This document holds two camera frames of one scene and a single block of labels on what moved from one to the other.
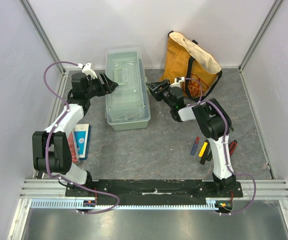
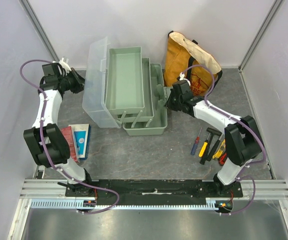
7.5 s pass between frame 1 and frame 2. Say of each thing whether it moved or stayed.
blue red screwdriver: stayed
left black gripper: moved
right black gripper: moved
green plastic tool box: moved
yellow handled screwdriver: stayed
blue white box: stayed
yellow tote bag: stayed
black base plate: stayed
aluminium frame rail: stayed
